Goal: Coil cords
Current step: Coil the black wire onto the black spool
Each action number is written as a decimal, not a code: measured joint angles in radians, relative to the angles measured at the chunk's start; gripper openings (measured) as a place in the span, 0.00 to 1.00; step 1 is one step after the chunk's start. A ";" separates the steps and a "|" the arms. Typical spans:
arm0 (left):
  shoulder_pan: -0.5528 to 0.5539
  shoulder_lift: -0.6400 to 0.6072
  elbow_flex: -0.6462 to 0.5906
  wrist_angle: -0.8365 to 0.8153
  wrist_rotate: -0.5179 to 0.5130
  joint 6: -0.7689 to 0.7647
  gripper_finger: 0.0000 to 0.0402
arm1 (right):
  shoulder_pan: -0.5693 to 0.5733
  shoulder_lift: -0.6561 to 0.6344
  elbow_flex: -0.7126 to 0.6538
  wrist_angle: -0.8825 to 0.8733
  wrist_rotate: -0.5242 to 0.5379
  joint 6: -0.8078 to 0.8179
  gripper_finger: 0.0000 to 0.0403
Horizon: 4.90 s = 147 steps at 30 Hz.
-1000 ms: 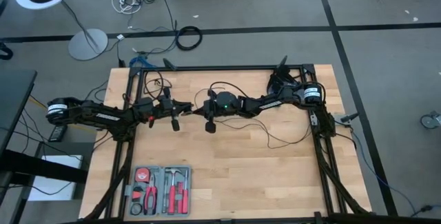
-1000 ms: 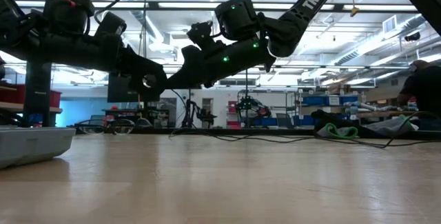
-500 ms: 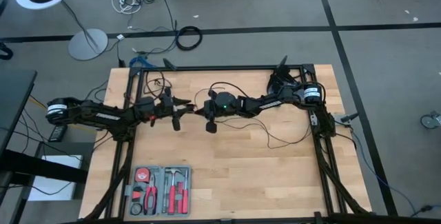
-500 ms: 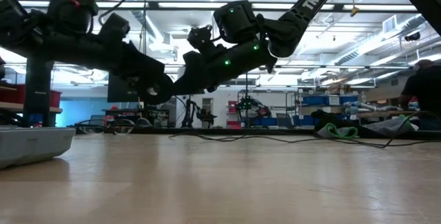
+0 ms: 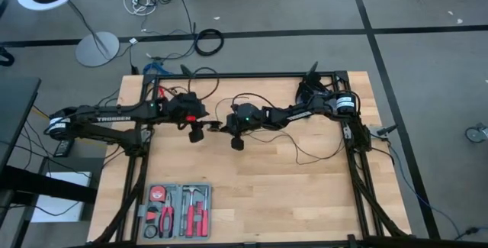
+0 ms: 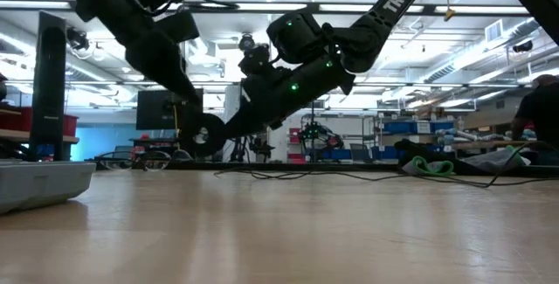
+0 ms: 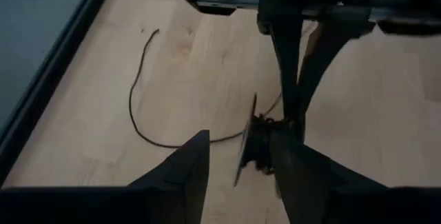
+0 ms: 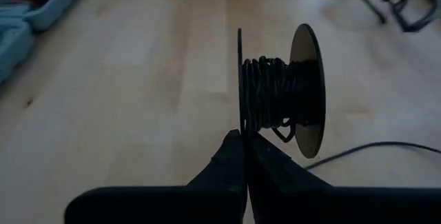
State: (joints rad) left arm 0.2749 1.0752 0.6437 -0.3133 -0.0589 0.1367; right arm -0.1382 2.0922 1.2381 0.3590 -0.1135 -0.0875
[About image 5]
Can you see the grey caster wheel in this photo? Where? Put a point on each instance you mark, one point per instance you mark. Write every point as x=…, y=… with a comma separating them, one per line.
x=474, y=133

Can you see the black desk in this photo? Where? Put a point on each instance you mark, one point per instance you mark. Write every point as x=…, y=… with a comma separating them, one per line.
x=15, y=118

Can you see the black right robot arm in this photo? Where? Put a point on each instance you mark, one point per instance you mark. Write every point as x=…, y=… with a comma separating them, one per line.
x=297, y=115

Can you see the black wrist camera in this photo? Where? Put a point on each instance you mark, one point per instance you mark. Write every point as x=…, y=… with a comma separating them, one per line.
x=237, y=143
x=196, y=135

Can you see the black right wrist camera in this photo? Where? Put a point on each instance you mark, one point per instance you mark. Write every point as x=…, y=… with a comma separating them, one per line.
x=237, y=143

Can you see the black tape roll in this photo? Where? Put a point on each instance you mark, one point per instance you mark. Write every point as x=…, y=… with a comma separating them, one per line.
x=146, y=232

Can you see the small grey screwdriver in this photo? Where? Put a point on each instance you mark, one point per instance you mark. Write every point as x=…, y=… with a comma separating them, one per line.
x=183, y=210

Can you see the red tape measure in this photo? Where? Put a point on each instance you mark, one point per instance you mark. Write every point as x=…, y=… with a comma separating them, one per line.
x=157, y=194

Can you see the grey plastic tool case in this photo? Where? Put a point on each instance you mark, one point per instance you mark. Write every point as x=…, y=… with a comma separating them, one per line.
x=177, y=202

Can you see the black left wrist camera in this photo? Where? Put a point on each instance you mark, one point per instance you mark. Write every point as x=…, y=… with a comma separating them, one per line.
x=196, y=135

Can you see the red bit holder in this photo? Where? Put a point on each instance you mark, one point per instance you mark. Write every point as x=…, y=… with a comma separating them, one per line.
x=198, y=210

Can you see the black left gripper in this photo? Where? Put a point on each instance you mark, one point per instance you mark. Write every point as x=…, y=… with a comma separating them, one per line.
x=198, y=117

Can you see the red and black utility knife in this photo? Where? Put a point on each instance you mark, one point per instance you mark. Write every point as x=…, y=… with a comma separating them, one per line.
x=151, y=215

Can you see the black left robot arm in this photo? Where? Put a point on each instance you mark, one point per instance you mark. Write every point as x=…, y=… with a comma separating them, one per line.
x=110, y=120

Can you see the grey bracket with black knob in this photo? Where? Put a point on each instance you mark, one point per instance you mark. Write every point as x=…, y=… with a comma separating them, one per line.
x=381, y=130

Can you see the black metal beam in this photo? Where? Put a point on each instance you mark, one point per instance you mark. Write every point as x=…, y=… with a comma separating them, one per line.
x=38, y=183

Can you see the black power adapter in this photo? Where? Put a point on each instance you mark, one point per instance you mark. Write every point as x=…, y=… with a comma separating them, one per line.
x=63, y=149

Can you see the black chair base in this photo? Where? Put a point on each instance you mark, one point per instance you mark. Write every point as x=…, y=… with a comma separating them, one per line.
x=5, y=59

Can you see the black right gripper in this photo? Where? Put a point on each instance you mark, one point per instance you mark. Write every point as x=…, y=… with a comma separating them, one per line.
x=232, y=126

